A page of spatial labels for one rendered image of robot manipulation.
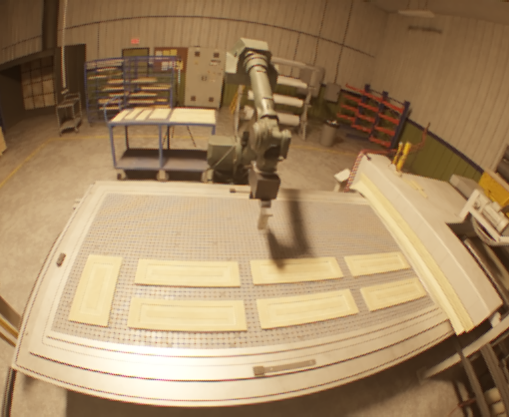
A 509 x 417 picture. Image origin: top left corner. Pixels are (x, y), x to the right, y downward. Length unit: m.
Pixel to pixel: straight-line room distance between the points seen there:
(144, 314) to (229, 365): 0.53
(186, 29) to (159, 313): 8.30
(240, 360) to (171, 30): 8.70
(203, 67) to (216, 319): 7.41
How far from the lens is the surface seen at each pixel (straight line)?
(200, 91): 8.08
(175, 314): 1.36
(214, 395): 1.27
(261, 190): 1.30
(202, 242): 1.69
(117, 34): 9.37
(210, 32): 8.65
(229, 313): 1.36
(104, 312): 1.45
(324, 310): 1.53
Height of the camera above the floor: 2.11
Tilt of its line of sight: 37 degrees down
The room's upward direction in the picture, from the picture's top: 12 degrees clockwise
